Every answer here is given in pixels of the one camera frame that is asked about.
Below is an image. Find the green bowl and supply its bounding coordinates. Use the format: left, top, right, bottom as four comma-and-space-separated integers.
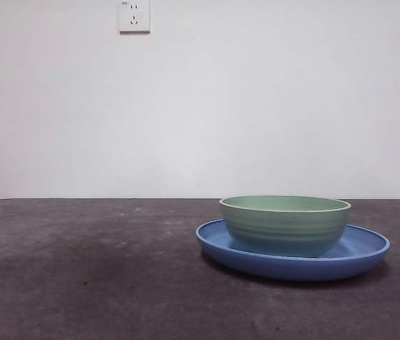
218, 194, 352, 259

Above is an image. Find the blue plate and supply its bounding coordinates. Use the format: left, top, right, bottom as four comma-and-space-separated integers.
195, 218, 391, 283

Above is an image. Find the white wall socket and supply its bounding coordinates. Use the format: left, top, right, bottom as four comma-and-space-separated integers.
118, 0, 152, 35

